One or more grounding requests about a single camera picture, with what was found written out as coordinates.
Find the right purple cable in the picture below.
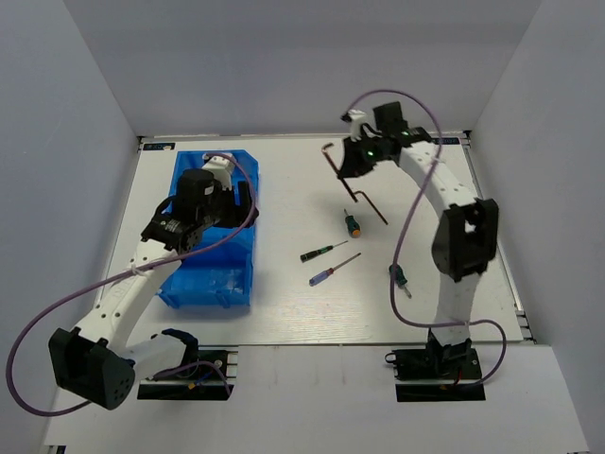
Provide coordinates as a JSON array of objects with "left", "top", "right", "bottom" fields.
[{"left": 339, "top": 88, "right": 508, "bottom": 387}]

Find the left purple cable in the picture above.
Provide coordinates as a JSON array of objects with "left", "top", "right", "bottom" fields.
[{"left": 5, "top": 151, "right": 261, "bottom": 417}]

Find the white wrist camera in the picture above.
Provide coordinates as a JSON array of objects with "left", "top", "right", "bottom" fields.
[
  {"left": 202, "top": 153, "right": 235, "bottom": 190},
  {"left": 340, "top": 109, "right": 368, "bottom": 142}
]

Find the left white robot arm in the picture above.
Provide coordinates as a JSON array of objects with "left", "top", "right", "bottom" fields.
[{"left": 49, "top": 155, "right": 257, "bottom": 410}]

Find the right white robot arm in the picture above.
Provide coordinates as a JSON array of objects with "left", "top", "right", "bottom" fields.
[{"left": 336, "top": 102, "right": 499, "bottom": 377}]

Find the blue corner label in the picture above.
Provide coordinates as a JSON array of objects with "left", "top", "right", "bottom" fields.
[
  {"left": 432, "top": 136, "right": 460, "bottom": 146},
  {"left": 143, "top": 142, "right": 176, "bottom": 150}
]

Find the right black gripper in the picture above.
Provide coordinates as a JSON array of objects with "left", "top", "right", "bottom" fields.
[{"left": 337, "top": 132, "right": 388, "bottom": 180}]

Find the dark green stubby screwdriver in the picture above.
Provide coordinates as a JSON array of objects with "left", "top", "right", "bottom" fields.
[{"left": 389, "top": 264, "right": 412, "bottom": 299}]

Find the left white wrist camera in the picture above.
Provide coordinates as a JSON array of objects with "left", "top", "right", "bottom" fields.
[{"left": 202, "top": 153, "right": 235, "bottom": 190}]

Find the right blue corner label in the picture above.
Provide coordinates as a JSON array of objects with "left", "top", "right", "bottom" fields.
[{"left": 432, "top": 136, "right": 460, "bottom": 146}]

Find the purple cable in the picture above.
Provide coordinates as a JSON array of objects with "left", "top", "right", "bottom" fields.
[
  {"left": 5, "top": 151, "right": 261, "bottom": 417},
  {"left": 339, "top": 88, "right": 508, "bottom": 387}
]

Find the blue red screwdriver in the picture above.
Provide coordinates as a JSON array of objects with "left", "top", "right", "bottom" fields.
[{"left": 308, "top": 253, "right": 361, "bottom": 287}]

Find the blue plastic bin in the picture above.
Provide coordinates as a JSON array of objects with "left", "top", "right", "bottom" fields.
[{"left": 158, "top": 149, "right": 260, "bottom": 310}]

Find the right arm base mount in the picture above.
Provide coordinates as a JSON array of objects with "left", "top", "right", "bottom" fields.
[{"left": 385, "top": 339, "right": 486, "bottom": 403}]

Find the green orange stubby screwdriver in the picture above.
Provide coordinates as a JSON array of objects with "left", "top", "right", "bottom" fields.
[{"left": 344, "top": 209, "right": 361, "bottom": 238}]

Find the black green precision screwdriver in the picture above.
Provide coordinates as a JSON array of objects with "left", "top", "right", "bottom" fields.
[{"left": 300, "top": 240, "right": 347, "bottom": 263}]

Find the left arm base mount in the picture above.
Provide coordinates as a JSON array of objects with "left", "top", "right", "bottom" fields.
[{"left": 137, "top": 348, "right": 238, "bottom": 402}]

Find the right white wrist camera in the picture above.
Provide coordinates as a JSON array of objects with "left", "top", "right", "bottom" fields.
[{"left": 340, "top": 109, "right": 368, "bottom": 142}]

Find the left blue corner label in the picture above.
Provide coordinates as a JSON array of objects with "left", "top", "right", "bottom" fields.
[{"left": 143, "top": 142, "right": 176, "bottom": 150}]

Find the brown hex key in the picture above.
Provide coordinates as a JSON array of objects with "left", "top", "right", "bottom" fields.
[
  {"left": 321, "top": 142, "right": 358, "bottom": 203},
  {"left": 354, "top": 190, "right": 389, "bottom": 225}
]

